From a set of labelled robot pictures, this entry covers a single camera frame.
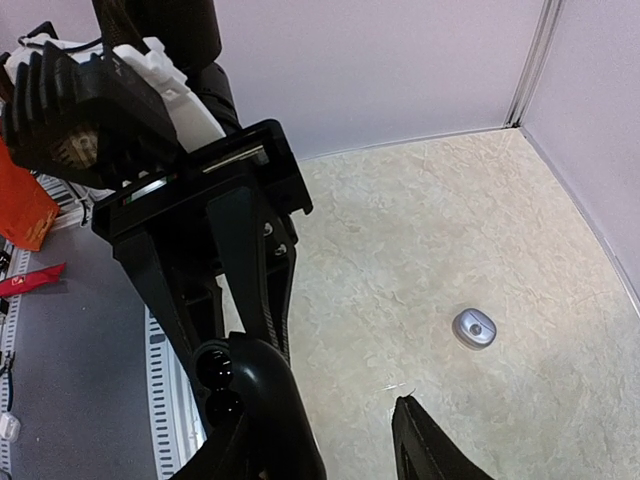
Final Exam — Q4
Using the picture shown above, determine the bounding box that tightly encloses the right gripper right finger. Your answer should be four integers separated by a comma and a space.
392, 395, 492, 480

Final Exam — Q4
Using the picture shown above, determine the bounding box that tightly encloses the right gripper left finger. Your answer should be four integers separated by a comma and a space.
171, 413, 259, 480

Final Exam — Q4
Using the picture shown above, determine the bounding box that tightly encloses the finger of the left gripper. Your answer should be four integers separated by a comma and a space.
206, 186, 296, 360
114, 234, 224, 370

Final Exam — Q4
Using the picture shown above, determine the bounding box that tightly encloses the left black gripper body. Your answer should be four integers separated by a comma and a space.
92, 119, 313, 260

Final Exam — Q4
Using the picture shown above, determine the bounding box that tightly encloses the black earbud charging case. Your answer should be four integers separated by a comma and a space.
191, 333, 327, 479

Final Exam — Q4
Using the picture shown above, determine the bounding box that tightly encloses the blue earbud charging case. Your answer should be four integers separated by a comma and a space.
452, 308, 497, 351

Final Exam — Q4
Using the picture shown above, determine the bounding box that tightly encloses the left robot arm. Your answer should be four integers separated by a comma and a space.
93, 1, 313, 366

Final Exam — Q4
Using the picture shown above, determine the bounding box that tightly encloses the red packet background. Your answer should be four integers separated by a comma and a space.
0, 263, 66, 298

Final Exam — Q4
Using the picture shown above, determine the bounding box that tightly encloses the orange bag background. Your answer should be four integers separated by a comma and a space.
0, 140, 60, 252

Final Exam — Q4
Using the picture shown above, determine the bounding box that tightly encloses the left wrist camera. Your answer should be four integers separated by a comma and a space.
1, 3, 225, 190

